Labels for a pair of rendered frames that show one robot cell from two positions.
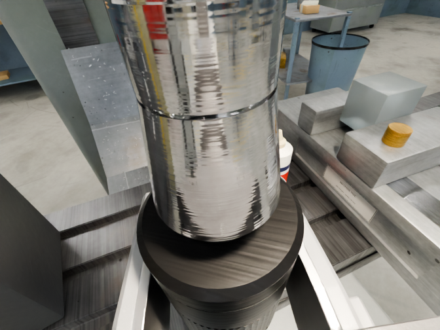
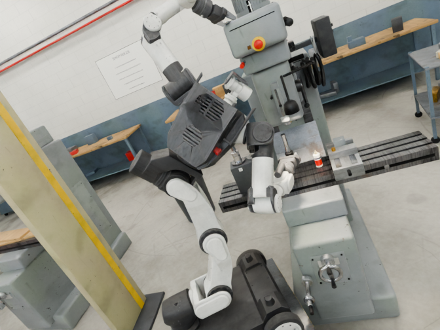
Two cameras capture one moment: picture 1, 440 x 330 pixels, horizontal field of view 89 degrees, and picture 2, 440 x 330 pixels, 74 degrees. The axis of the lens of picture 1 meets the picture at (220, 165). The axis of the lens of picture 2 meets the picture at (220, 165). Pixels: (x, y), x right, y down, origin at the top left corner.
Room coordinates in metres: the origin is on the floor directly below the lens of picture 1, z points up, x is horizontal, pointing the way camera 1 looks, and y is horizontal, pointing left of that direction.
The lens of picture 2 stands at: (-1.34, -0.61, 1.86)
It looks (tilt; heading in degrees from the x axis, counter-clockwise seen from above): 22 degrees down; 38
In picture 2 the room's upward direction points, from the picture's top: 24 degrees counter-clockwise
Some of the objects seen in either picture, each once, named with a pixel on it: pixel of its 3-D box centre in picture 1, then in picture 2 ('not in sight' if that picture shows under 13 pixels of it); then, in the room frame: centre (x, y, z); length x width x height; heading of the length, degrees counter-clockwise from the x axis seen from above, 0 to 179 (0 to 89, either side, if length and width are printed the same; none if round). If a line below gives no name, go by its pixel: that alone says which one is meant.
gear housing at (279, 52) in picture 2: not in sight; (265, 54); (0.22, 0.03, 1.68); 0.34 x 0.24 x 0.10; 19
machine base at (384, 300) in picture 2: not in sight; (329, 245); (0.42, 0.09, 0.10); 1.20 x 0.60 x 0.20; 19
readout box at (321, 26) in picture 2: not in sight; (324, 36); (0.57, -0.21, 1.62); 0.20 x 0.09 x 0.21; 19
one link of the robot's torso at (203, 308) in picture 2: not in sight; (209, 292); (-0.56, 0.44, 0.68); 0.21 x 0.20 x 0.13; 131
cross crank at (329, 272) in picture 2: not in sight; (329, 268); (-0.29, -0.15, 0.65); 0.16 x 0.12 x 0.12; 19
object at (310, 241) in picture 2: not in sight; (324, 235); (0.16, 0.01, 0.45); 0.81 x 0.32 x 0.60; 19
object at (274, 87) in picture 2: not in sight; (279, 101); (0.08, -0.02, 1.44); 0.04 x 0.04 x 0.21; 19
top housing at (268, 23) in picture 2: not in sight; (256, 29); (0.20, 0.02, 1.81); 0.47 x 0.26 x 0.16; 19
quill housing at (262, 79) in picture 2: not in sight; (277, 91); (0.19, 0.01, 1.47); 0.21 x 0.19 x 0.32; 109
